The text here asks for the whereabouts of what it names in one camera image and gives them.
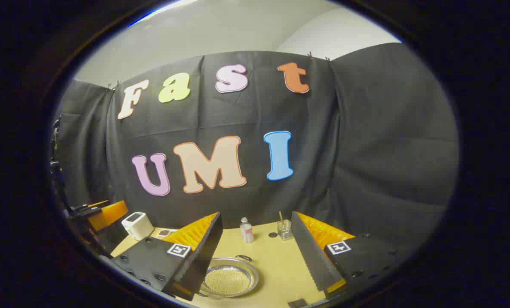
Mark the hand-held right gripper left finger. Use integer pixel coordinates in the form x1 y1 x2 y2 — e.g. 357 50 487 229
110 212 223 301

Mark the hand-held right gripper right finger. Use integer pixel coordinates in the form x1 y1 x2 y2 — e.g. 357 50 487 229
290 211 409 300

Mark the steel pot with black handles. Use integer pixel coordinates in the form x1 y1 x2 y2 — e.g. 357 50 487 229
199 255 260 299

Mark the white toaster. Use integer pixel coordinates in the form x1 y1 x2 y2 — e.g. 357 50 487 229
122 212 155 241

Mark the pile of yellow beans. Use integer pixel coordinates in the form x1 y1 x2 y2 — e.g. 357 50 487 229
205 267 252 296

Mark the small clear plastic bottle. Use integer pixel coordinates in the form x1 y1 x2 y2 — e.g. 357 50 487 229
240 217 255 243

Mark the black backdrop cloth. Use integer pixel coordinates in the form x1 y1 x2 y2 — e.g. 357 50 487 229
52 42 460 274

